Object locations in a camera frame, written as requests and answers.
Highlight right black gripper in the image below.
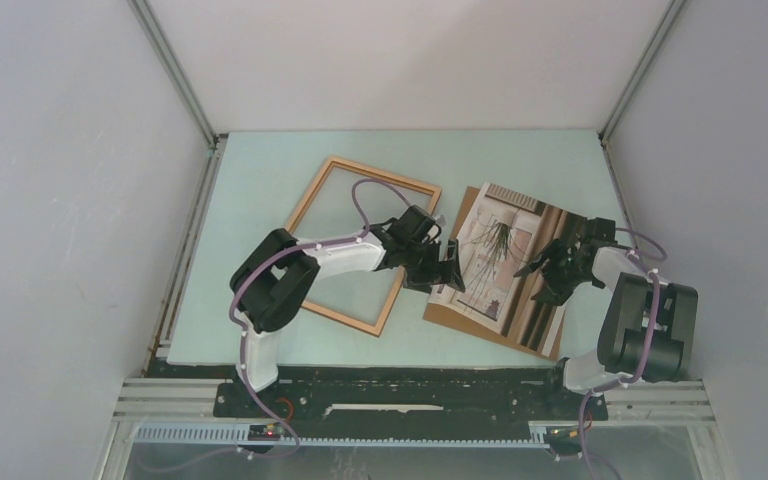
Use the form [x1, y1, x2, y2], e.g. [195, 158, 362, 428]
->
[514, 238, 596, 307]

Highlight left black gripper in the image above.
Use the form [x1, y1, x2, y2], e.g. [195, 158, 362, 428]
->
[401, 238, 464, 296]

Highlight plant photo print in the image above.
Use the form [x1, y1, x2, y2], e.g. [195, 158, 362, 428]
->
[427, 182, 587, 359]

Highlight wooden picture frame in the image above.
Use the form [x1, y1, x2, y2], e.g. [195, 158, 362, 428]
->
[285, 156, 442, 337]

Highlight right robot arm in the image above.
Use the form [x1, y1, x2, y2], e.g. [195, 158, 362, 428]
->
[516, 218, 698, 418]

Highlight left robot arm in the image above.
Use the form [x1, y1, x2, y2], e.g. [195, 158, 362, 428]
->
[228, 205, 466, 417]

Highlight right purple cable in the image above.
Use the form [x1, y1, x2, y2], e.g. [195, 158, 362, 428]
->
[576, 226, 669, 480]

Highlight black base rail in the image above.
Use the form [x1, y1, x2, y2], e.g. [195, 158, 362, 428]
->
[213, 366, 583, 440]

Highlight right aluminium corner post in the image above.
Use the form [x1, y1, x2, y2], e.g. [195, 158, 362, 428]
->
[599, 0, 690, 146]

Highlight aluminium corner post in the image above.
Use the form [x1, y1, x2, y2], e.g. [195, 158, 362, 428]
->
[599, 0, 690, 146]
[126, 0, 220, 148]

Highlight grey slotted cable duct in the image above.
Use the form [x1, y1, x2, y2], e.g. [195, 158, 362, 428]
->
[133, 422, 548, 448]

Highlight left aluminium corner post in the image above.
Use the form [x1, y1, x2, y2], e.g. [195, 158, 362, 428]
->
[126, 0, 220, 148]

